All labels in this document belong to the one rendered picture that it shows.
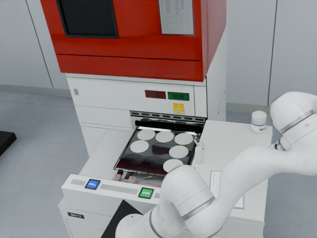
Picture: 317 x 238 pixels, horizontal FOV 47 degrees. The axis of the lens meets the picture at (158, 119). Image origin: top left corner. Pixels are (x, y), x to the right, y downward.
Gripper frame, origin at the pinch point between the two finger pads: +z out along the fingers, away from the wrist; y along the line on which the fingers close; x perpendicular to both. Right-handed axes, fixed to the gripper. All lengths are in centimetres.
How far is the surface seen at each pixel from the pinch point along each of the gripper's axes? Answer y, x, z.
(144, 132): -49, 28, 45
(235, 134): -10.6, 29.7, 11.9
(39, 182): -99, 54, 184
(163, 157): -34, 12, 36
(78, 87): -96, 35, 51
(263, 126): -2.4, 33.7, 0.9
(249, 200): 2.0, -11.6, 6.4
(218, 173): -11.7, 0.0, 14.2
